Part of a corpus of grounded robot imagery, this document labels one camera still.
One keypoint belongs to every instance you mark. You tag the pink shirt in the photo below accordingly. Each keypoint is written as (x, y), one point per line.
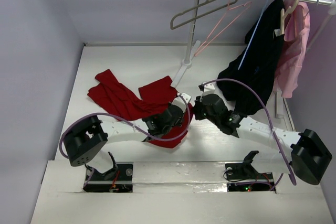
(297, 29)

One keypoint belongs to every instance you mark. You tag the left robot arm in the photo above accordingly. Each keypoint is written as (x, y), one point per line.
(82, 143)

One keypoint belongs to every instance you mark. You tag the wooden hanger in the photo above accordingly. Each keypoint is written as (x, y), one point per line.
(285, 13)

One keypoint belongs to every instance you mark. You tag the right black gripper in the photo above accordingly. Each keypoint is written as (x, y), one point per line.
(200, 106)

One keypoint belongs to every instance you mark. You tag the red t shirt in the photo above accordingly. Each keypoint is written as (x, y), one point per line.
(115, 98)

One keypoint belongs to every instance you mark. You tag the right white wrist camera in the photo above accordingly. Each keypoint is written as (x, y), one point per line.
(207, 88)

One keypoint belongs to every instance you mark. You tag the black t shirt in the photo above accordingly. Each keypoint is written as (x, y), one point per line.
(259, 66)

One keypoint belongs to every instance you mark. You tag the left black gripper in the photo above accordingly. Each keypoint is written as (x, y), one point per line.
(177, 123)

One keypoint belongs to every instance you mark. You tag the blue wire hanger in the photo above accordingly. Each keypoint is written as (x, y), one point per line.
(253, 34)

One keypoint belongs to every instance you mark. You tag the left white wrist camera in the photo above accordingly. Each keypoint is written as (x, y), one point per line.
(181, 101)

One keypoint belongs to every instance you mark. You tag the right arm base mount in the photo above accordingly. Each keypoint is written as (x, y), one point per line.
(242, 177)

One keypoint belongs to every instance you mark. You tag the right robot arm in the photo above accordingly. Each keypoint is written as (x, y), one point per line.
(304, 152)

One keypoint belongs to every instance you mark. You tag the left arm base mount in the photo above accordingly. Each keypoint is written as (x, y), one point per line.
(119, 182)

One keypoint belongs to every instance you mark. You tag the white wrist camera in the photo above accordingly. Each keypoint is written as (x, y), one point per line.
(181, 101)
(207, 88)

